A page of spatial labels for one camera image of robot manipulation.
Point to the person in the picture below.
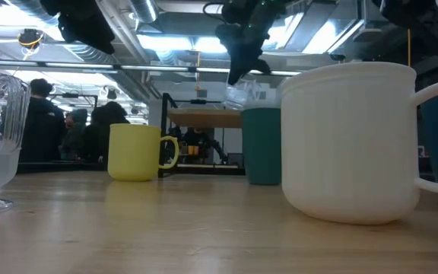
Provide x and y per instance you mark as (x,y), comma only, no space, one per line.
(74,133)
(196,139)
(103,118)
(42,125)

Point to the wooden shelf with black legs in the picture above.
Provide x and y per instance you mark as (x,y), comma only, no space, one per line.
(204,118)

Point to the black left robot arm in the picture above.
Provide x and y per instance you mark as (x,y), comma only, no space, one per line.
(63,5)

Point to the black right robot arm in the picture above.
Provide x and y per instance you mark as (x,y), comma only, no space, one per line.
(424,23)

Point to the black table frame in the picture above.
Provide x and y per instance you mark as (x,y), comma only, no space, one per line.
(59,167)

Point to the yellow mug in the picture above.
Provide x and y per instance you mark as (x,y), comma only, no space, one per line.
(133,152)

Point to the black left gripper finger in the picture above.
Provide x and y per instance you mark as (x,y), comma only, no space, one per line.
(106,45)

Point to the silver corrugated ventilation duct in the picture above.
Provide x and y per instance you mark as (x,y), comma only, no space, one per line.
(86,53)

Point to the overhead light bar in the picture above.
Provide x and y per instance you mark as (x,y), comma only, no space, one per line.
(89,65)

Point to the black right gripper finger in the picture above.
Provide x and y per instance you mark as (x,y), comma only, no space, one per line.
(242,68)
(264,67)

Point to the black background station frame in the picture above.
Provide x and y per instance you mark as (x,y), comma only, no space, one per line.
(72,95)

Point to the silver round ventilation duct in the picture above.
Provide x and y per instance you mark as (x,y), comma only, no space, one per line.
(145,9)

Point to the white mug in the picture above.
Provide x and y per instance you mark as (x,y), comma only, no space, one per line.
(348,144)

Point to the teal green cup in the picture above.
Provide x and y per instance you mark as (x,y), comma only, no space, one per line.
(261,148)

